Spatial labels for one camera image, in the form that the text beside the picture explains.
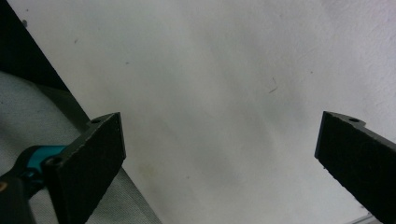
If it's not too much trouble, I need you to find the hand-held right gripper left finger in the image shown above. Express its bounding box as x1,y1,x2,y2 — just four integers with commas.
42,112,127,224

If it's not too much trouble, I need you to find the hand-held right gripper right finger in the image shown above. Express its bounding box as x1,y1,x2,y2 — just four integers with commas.
314,110,396,224

